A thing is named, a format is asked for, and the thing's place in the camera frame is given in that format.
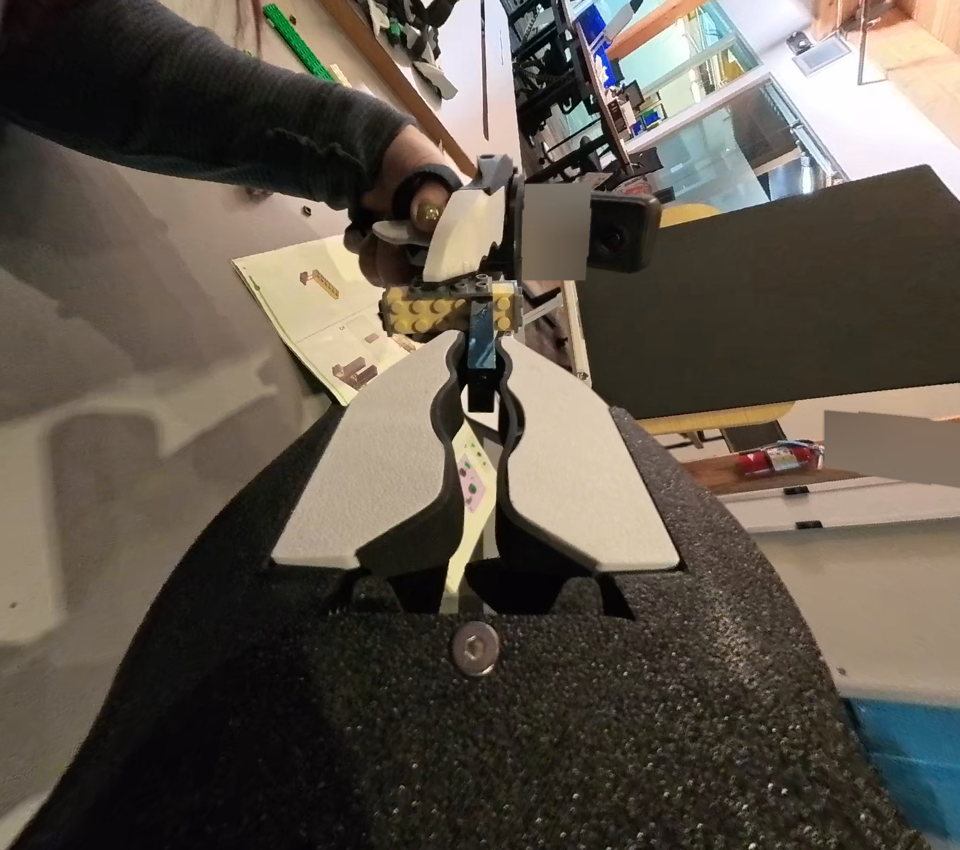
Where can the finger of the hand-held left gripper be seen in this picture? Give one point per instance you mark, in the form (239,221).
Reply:
(465,231)

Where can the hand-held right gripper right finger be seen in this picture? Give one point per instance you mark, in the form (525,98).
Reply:
(592,482)

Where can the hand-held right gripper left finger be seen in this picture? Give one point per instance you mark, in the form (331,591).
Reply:
(367,475)

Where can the yellow grey brick assembly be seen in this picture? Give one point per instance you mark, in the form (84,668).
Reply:
(420,313)

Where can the black tall brick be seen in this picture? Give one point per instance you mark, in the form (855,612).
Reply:
(481,392)

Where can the person's left forearm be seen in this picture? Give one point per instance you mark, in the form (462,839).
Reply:
(187,92)

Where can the grey desk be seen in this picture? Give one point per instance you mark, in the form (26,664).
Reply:
(112,415)

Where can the person's left hand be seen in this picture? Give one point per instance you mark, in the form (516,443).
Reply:
(409,148)

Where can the black panel yellow rim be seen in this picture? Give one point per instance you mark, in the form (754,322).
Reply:
(750,310)

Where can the long thin ruler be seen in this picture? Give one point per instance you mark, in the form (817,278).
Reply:
(485,77)

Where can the brick instruction booklet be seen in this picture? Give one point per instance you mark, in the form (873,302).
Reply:
(315,295)

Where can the red packet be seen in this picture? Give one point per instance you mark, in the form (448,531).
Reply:
(772,461)

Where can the white drawer cabinet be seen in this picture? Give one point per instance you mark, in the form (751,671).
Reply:
(862,602)

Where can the blue storage bin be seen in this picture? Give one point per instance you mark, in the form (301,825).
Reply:
(915,767)

